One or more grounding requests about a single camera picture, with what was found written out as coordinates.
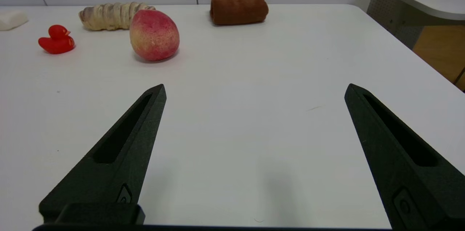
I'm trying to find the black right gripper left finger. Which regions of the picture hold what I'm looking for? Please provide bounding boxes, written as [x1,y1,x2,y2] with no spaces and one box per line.
[39,84,167,224]

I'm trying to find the white soap block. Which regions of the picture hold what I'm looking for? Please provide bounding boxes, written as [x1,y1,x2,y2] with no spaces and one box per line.
[0,11,29,31]

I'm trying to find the brown towel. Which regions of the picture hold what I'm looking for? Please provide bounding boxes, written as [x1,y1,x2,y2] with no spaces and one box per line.
[210,0,269,25]

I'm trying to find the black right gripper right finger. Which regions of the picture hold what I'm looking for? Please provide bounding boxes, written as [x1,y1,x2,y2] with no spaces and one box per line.
[344,84,465,231]

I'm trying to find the pink yellow peach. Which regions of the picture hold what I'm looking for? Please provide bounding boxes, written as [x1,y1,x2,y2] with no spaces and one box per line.
[130,9,180,61]

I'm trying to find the red rubber duck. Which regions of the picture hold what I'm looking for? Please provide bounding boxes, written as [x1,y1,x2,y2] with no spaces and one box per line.
[38,25,76,54]

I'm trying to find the striped beige bread roll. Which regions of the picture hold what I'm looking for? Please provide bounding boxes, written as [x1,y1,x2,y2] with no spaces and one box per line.
[79,2,156,31]

